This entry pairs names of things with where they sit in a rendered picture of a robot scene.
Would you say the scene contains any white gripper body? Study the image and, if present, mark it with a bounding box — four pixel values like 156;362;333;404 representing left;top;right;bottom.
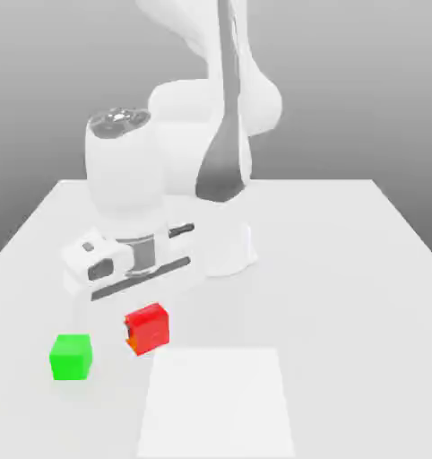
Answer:
69;251;205;308

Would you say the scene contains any small red cube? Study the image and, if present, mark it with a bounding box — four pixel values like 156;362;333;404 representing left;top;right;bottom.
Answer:
124;302;171;357

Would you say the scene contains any small green cube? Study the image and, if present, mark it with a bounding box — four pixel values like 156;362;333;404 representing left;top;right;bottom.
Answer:
48;333;94;382

